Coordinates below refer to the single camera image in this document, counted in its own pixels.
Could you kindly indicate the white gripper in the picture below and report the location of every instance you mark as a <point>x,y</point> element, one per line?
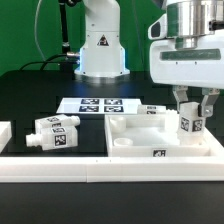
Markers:
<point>200,67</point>

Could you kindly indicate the white square tabletop part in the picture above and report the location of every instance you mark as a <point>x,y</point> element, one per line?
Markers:
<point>154,136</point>

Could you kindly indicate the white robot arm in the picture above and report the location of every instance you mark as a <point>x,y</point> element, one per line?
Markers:
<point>187,47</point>

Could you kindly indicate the white sheet with tags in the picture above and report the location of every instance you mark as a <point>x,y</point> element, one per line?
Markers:
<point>98,106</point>

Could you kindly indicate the black pole stand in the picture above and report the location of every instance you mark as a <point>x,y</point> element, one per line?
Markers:
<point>66,66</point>

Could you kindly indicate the white U-shaped fence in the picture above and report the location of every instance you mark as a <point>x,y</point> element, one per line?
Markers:
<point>113,169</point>

